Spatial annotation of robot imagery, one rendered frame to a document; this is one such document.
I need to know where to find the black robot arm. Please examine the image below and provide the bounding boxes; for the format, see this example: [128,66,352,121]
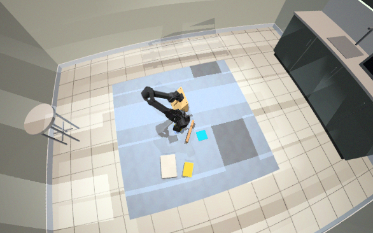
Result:
[141,86,190,129]

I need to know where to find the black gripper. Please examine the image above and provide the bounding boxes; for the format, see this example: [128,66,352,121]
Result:
[173,110,185,132]

